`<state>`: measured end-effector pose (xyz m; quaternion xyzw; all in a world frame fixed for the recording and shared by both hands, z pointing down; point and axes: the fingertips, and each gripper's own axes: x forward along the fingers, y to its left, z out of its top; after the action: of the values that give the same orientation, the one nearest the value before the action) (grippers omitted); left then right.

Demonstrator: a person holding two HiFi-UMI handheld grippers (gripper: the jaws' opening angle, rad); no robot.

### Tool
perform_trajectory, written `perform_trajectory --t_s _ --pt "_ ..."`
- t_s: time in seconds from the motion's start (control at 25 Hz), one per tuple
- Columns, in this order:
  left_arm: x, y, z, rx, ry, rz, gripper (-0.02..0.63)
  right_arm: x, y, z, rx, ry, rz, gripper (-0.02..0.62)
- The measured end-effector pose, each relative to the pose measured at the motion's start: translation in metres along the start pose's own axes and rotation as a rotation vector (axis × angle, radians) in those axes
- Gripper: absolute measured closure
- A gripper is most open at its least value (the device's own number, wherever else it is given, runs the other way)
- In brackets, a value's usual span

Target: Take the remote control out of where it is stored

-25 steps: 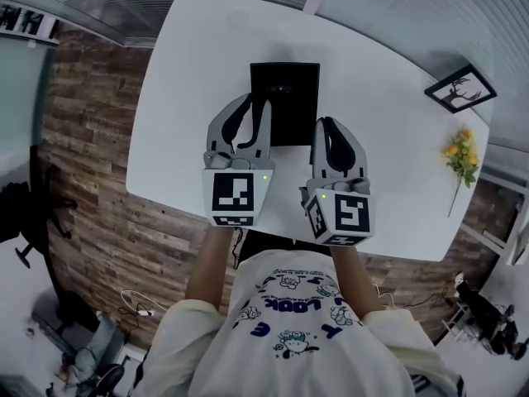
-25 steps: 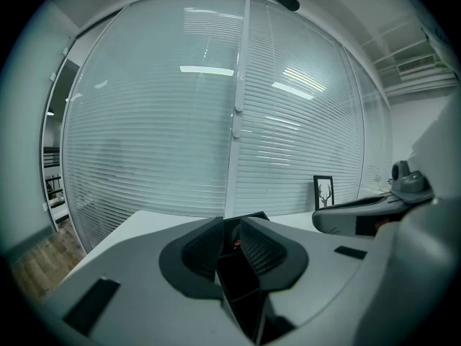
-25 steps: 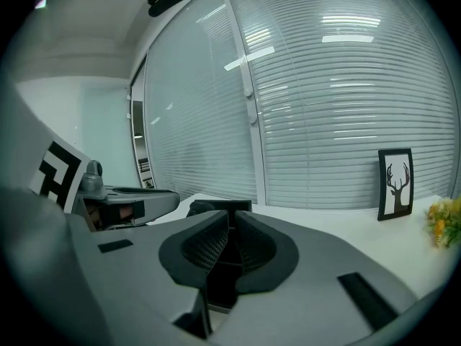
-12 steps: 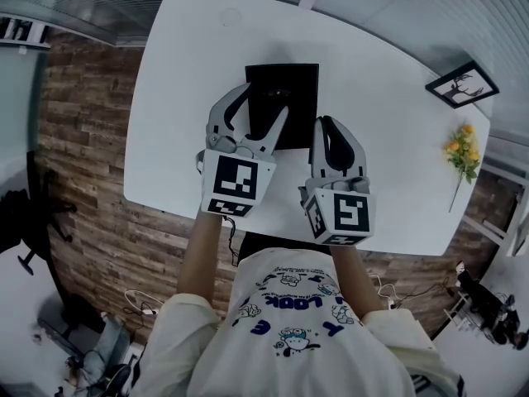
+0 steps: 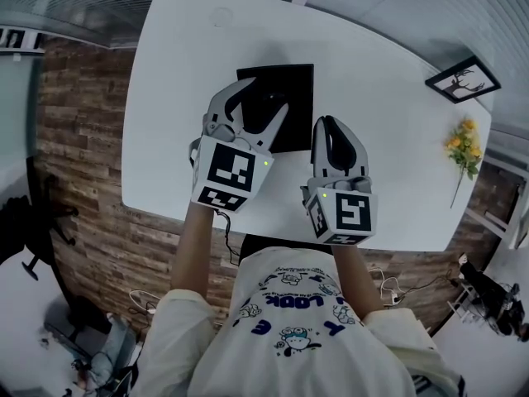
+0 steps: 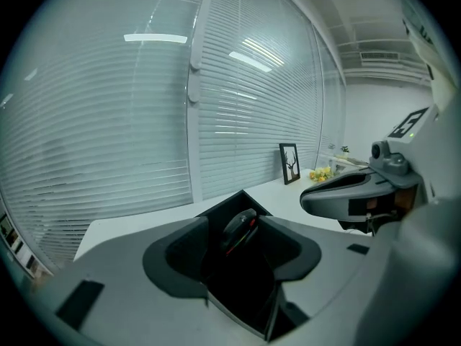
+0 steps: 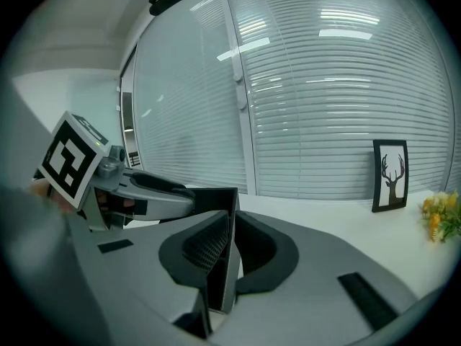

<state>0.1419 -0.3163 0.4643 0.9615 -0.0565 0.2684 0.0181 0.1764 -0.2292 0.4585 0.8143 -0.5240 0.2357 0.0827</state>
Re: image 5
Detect white glass cabinet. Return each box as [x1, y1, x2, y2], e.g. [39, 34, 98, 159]
[465, 155, 529, 251]

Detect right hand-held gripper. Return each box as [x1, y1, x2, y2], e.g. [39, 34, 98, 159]
[299, 115, 379, 247]

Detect black white patterned strip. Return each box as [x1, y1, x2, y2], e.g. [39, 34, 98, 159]
[0, 28, 47, 54]

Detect black framed antler picture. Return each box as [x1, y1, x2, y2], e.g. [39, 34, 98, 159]
[424, 55, 503, 105]

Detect person's black trousers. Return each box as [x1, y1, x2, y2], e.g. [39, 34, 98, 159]
[238, 233, 332, 261]

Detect black chair with clutter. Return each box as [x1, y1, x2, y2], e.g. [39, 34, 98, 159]
[448, 252, 529, 339]

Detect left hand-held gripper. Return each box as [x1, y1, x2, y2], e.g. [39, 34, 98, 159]
[188, 76, 291, 214]

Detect person's right forearm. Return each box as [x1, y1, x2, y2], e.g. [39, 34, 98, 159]
[329, 242, 386, 323]

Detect yellow flower sprig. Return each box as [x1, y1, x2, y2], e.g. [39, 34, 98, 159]
[443, 117, 485, 210]

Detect black floor cable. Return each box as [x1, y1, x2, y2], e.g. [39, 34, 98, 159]
[396, 276, 460, 300]

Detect looped white cable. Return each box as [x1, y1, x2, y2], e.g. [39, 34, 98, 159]
[366, 266, 398, 302]

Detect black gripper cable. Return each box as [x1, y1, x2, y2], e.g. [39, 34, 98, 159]
[213, 208, 244, 265]

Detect person's left forearm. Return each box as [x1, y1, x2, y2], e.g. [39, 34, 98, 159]
[169, 200, 219, 306]

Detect black box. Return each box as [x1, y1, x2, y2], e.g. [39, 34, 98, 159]
[236, 63, 316, 155]

